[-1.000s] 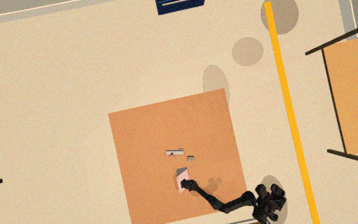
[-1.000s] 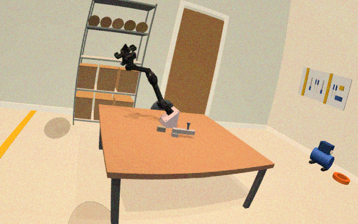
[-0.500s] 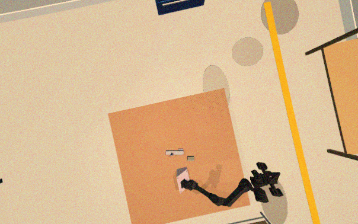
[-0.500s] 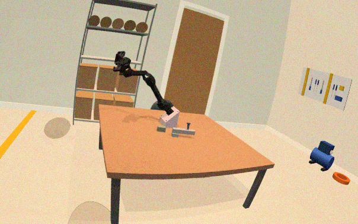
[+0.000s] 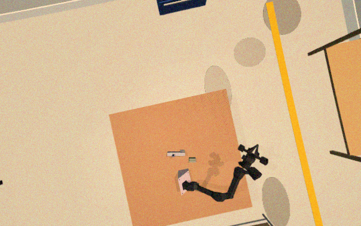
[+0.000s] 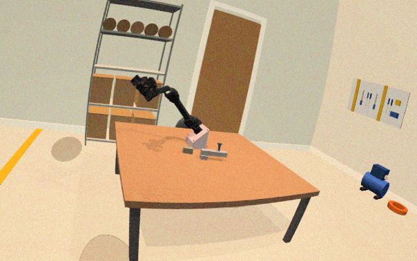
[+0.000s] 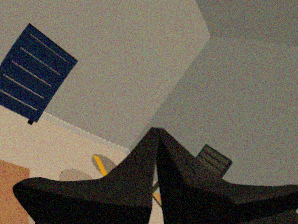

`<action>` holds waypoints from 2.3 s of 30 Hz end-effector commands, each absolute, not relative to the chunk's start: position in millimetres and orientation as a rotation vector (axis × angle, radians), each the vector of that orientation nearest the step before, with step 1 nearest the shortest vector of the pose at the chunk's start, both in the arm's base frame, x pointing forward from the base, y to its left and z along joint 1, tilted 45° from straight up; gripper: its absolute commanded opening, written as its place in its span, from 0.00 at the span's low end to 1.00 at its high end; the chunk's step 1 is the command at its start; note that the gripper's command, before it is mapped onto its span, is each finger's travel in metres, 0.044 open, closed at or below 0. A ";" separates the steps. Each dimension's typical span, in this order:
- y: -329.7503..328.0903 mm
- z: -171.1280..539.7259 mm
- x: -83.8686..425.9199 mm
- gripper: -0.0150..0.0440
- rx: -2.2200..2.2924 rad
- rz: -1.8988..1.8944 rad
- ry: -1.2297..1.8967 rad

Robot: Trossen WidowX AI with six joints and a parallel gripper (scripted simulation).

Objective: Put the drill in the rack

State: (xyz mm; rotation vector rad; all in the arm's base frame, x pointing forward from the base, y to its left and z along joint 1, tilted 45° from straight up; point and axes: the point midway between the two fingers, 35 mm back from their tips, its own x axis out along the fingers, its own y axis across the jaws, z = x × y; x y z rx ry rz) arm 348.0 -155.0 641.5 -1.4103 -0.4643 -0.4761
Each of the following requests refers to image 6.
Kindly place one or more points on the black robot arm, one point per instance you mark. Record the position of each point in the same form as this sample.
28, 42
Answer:
174, 97

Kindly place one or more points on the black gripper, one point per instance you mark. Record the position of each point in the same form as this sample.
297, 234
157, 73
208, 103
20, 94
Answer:
142, 88

